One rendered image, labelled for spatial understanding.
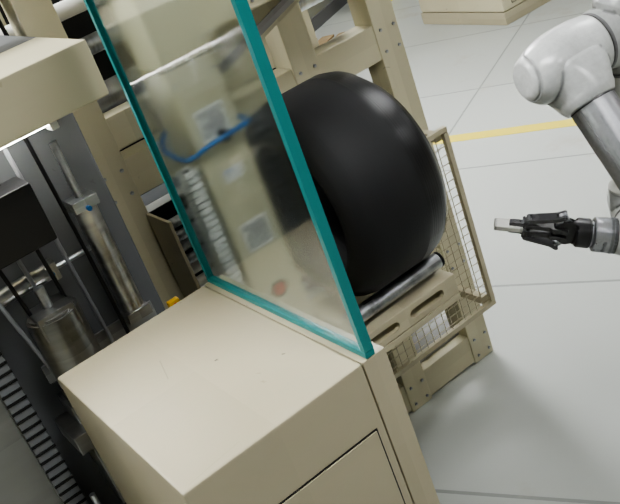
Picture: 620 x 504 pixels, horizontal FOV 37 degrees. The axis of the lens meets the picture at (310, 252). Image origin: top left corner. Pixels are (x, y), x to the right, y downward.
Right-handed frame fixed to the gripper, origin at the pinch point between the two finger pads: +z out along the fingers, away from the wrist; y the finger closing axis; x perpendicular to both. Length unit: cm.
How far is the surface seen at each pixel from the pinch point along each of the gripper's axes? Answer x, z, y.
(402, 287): -12.1, 24.6, 14.5
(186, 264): -5, 84, 24
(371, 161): -5.8, 35.1, -23.7
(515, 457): -10, -19, 101
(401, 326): -20.1, 23.8, 20.3
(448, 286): -6.6, 12.5, 19.0
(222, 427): -89, 52, -46
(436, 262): -2.8, 16.4, 14.3
